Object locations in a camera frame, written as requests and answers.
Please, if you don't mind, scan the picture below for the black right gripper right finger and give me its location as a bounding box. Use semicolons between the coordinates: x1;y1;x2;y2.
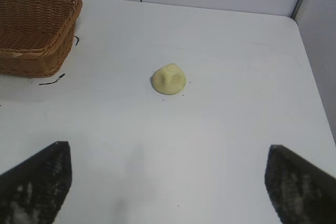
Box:
264;144;336;224

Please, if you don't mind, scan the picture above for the pale yellow egg yolk pastry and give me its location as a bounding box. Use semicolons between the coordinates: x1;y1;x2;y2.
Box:
151;63;187;95

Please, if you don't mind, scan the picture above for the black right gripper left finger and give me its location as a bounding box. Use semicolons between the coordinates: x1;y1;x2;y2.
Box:
0;141;73;224

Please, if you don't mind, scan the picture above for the brown wicker basket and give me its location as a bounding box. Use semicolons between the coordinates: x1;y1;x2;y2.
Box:
0;0;83;79

